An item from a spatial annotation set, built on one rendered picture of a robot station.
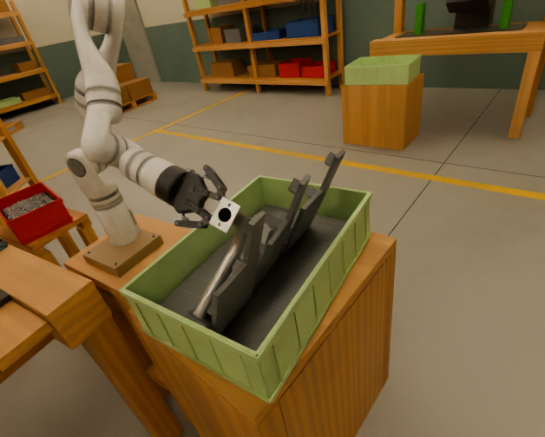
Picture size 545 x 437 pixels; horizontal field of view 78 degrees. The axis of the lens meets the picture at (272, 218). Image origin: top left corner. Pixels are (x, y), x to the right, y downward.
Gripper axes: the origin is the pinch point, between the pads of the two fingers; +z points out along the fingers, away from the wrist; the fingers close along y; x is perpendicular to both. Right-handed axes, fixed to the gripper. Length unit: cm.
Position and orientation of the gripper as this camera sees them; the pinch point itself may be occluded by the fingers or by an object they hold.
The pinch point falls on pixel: (226, 214)
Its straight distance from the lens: 64.1
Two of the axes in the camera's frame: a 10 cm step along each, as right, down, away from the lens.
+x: 2.7, 1.2, 9.6
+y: 4.7, -8.8, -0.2
